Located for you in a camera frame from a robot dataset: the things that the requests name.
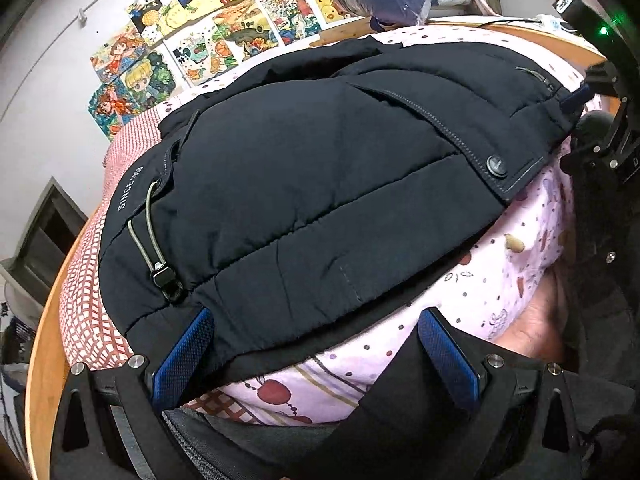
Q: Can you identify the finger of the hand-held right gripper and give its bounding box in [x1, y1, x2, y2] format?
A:
[559, 112, 622, 174]
[559, 62, 625, 114]

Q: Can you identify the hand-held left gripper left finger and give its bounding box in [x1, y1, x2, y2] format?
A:
[50, 306, 216, 467]

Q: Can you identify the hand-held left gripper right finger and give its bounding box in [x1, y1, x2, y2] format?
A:
[418, 307, 584, 462]

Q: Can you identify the dark navy padded jacket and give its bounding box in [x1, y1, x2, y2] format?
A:
[97, 37, 589, 377]

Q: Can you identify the black cloth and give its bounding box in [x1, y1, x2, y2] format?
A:
[215, 332, 502, 480]

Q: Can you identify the pink printed quilt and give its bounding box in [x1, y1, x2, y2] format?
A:
[155, 24, 602, 427]

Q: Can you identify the person's bare skin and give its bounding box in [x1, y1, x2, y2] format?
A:
[492, 275, 574, 362]

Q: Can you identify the red checked quilt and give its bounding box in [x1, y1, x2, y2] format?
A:
[59, 107, 202, 367]

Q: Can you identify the grey wardrobe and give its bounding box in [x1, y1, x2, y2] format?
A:
[0, 177, 92, 332]

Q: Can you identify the black cable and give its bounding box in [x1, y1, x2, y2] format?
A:
[474, 17, 547, 29]

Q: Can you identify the wooden bed frame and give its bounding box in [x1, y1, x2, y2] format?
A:
[24, 14, 619, 462]

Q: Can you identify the group of cartoon wall drawings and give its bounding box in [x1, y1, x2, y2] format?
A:
[87, 0, 347, 144]

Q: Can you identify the white wall cable conduit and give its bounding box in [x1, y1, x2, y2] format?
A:
[0, 0, 157, 126]

